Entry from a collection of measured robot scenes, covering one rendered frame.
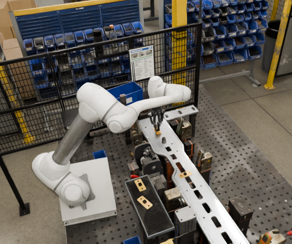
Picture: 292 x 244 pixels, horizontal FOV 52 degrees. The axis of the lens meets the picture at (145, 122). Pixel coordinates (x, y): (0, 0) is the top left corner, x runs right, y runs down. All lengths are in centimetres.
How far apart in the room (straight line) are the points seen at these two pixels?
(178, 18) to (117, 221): 163
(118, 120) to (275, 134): 279
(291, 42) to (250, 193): 287
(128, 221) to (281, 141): 236
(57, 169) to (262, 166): 153
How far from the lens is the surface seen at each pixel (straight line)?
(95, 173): 209
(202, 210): 180
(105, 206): 210
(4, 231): 327
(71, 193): 184
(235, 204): 181
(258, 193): 233
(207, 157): 201
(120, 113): 150
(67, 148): 174
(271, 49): 509
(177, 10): 257
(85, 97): 153
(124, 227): 210
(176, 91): 192
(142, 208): 160
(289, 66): 495
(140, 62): 255
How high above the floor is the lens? 245
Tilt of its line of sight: 38 degrees down
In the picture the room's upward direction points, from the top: 4 degrees counter-clockwise
